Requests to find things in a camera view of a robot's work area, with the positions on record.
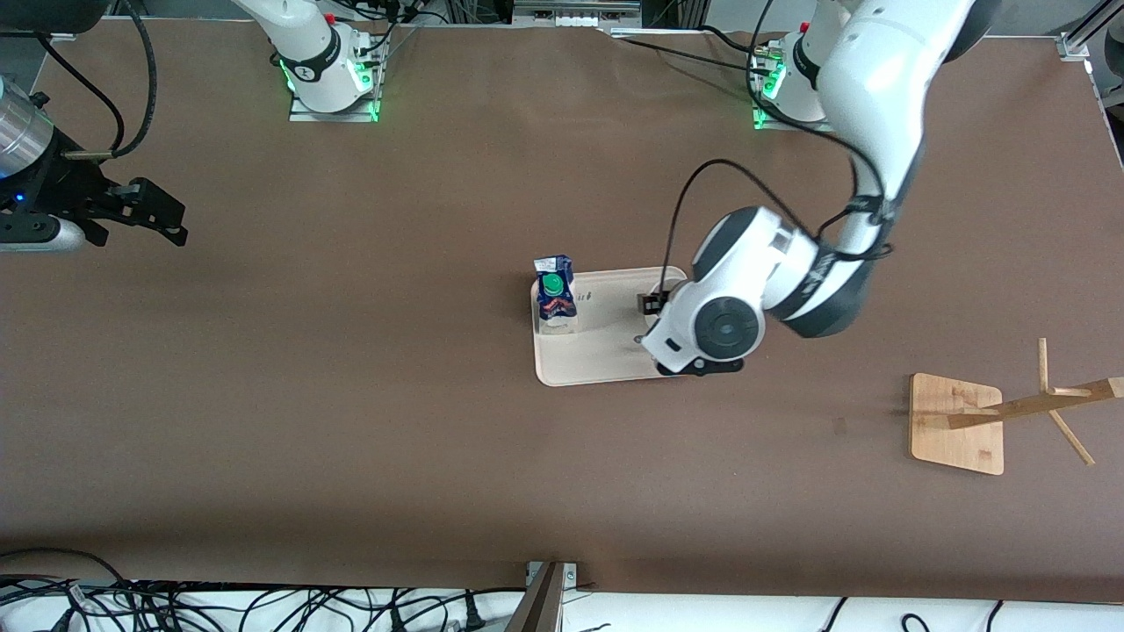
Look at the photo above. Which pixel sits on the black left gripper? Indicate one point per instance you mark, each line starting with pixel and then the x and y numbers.
pixel 651 304

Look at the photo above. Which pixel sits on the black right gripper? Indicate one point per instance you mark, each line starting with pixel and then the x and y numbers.
pixel 63 189

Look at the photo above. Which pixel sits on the blue white milk carton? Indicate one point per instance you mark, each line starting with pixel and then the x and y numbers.
pixel 556 294

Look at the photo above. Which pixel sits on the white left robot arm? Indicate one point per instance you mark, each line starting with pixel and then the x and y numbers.
pixel 878 88

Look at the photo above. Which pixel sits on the beige rabbit print tray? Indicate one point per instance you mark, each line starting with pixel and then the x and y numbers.
pixel 606 351

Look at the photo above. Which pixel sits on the grey power strip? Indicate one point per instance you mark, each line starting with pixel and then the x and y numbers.
pixel 575 10

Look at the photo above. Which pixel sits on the wooden mug stand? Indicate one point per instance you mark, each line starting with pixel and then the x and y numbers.
pixel 948 430

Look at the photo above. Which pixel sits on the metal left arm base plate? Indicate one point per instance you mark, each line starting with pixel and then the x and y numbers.
pixel 757 105

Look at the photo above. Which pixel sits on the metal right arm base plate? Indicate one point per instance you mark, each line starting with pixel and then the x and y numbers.
pixel 369 96

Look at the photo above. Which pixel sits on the aluminium frame corner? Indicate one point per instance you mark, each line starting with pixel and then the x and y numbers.
pixel 1071 44

